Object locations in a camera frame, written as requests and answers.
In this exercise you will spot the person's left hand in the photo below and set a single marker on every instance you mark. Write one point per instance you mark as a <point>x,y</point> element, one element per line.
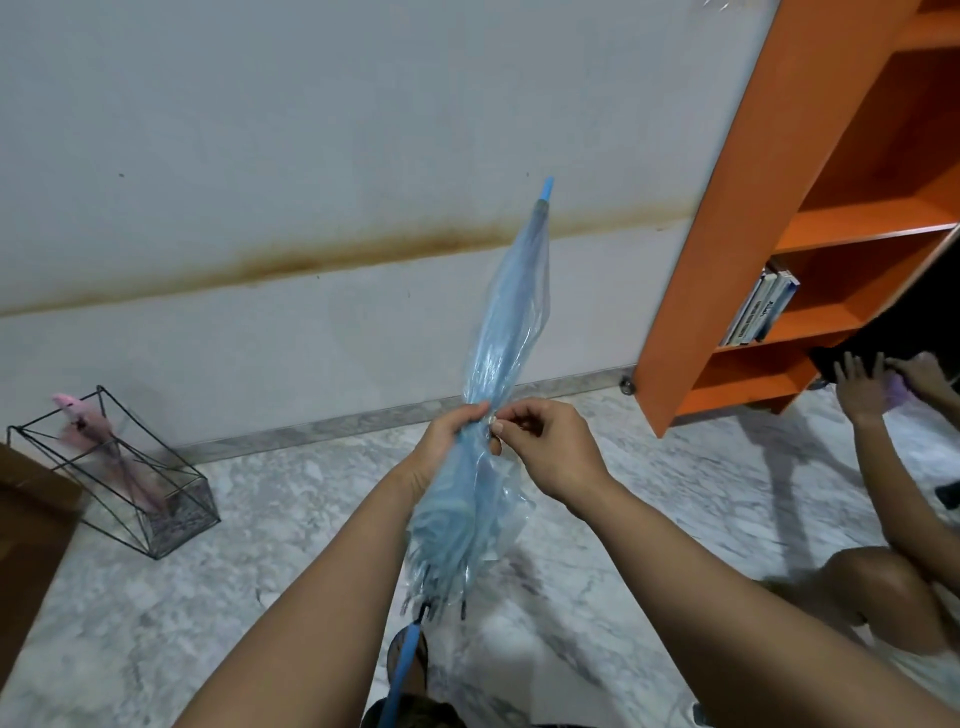
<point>442,450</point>

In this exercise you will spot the person's right hand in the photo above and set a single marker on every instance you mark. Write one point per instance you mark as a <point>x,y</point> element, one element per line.
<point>555,457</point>

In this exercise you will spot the person's right forearm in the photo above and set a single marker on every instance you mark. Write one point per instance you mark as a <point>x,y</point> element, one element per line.
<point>712,622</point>

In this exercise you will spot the person's left forearm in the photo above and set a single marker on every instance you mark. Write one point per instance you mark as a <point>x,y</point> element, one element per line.
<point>315,622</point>

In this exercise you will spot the person's black sandal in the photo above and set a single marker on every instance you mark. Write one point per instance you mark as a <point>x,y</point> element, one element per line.
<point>409,664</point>

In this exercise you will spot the person's black trousers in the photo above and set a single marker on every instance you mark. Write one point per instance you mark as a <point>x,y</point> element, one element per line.
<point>427,714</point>

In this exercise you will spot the metal door stopper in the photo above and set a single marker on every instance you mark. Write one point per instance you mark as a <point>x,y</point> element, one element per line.
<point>626,386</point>

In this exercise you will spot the white book black lettering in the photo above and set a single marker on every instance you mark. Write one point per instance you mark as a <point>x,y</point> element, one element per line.
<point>759,307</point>

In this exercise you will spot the blue grey picture book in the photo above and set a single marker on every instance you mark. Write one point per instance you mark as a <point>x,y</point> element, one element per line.
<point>784,289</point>

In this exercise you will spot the orange wooden bookshelf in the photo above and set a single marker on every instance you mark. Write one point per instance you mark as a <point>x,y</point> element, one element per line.
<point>720,225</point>

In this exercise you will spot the pale purple item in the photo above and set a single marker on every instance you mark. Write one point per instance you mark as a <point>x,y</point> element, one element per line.
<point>898,390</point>

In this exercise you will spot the black cabinet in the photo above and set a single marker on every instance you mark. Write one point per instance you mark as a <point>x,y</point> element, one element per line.
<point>900,330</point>

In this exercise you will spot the brown wooden door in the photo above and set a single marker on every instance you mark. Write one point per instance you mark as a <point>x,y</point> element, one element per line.
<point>30,540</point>

